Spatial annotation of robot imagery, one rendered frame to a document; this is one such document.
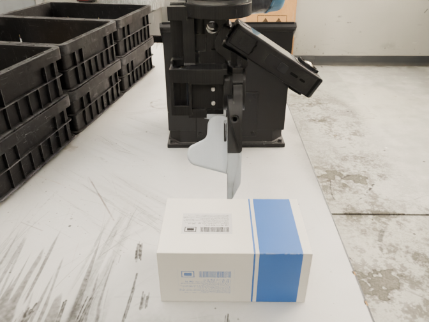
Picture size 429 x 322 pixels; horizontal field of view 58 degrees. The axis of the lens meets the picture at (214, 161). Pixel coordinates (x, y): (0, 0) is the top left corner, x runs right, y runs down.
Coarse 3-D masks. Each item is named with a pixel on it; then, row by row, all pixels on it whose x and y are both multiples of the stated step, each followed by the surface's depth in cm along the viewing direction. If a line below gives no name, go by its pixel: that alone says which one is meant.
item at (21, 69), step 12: (24, 48) 87; (36, 48) 86; (48, 48) 85; (24, 60) 76; (36, 60) 78; (48, 60) 82; (0, 72) 69; (12, 72) 71; (24, 72) 75; (0, 84) 69
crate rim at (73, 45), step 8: (0, 16) 117; (104, 24) 106; (112, 24) 109; (88, 32) 98; (96, 32) 100; (104, 32) 104; (112, 32) 109; (72, 40) 90; (80, 40) 93; (88, 40) 97; (64, 48) 87; (72, 48) 90; (80, 48) 94
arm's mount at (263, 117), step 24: (168, 24) 80; (264, 24) 80; (288, 24) 80; (168, 48) 82; (288, 48) 83; (168, 72) 85; (264, 72) 85; (168, 96) 88; (264, 96) 88; (168, 120) 90; (192, 120) 90; (264, 120) 91; (168, 144) 93; (192, 144) 93; (264, 144) 93
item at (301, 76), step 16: (240, 32) 40; (256, 32) 42; (240, 48) 41; (256, 48) 41; (272, 48) 41; (256, 64) 42; (272, 64) 41; (288, 64) 41; (304, 64) 42; (288, 80) 42; (304, 80) 42; (320, 80) 42
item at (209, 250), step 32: (192, 224) 55; (224, 224) 55; (256, 224) 55; (288, 224) 55; (160, 256) 50; (192, 256) 50; (224, 256) 50; (256, 256) 50; (288, 256) 50; (160, 288) 53; (192, 288) 53; (224, 288) 53; (256, 288) 53; (288, 288) 53
